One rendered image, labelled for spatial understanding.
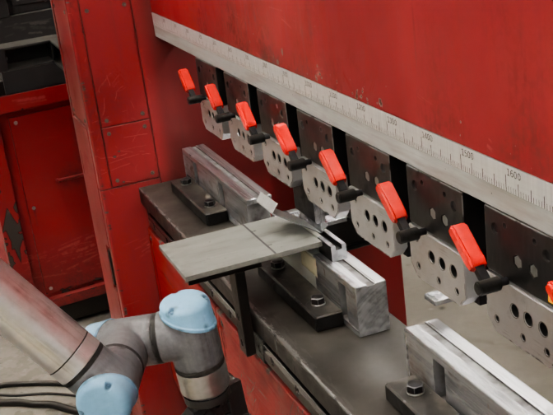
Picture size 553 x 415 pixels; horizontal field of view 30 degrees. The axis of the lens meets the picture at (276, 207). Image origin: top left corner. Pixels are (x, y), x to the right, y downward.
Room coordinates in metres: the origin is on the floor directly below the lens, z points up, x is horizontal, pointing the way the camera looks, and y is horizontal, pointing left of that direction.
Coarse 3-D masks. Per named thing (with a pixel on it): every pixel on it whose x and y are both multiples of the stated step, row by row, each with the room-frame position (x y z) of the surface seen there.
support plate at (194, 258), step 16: (256, 224) 1.88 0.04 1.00; (272, 224) 1.87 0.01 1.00; (288, 224) 1.86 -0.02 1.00; (192, 240) 1.84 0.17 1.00; (208, 240) 1.83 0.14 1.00; (224, 240) 1.82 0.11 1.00; (240, 240) 1.81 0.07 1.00; (256, 240) 1.80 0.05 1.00; (272, 240) 1.78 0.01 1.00; (288, 240) 1.77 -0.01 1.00; (304, 240) 1.76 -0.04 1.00; (320, 240) 1.75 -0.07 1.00; (176, 256) 1.77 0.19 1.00; (192, 256) 1.76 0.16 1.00; (208, 256) 1.75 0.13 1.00; (224, 256) 1.74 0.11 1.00; (240, 256) 1.73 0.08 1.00; (256, 256) 1.72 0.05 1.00; (272, 256) 1.72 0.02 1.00; (192, 272) 1.69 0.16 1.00; (208, 272) 1.68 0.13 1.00
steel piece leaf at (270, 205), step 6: (258, 198) 1.85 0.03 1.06; (264, 198) 1.83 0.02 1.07; (270, 198) 1.81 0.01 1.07; (264, 204) 1.82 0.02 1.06; (270, 204) 1.80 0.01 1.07; (276, 204) 1.78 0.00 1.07; (270, 210) 1.78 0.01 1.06; (276, 210) 1.84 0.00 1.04; (276, 216) 1.77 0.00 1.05; (282, 216) 1.80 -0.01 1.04; (288, 216) 1.83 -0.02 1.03; (294, 216) 1.87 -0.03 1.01; (294, 222) 1.78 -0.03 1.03; (300, 222) 1.82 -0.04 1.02; (306, 222) 1.85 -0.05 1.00; (312, 228) 1.81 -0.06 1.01
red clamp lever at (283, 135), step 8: (280, 128) 1.73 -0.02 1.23; (280, 136) 1.72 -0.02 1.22; (288, 136) 1.72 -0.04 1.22; (280, 144) 1.71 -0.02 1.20; (288, 144) 1.70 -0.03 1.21; (288, 152) 1.69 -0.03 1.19; (296, 160) 1.68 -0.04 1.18; (304, 160) 1.68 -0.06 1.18; (288, 168) 1.68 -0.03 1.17; (296, 168) 1.67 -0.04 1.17
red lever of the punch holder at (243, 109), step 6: (240, 102) 1.93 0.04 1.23; (246, 102) 1.93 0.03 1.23; (240, 108) 1.91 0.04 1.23; (246, 108) 1.91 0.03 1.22; (240, 114) 1.91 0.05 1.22; (246, 114) 1.90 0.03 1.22; (252, 114) 1.91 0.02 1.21; (246, 120) 1.89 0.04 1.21; (252, 120) 1.89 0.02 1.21; (246, 126) 1.88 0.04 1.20; (252, 126) 1.88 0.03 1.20; (252, 132) 1.88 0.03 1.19; (252, 138) 1.86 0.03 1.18; (258, 138) 1.86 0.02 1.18; (264, 138) 1.86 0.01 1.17; (252, 144) 1.86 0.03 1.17
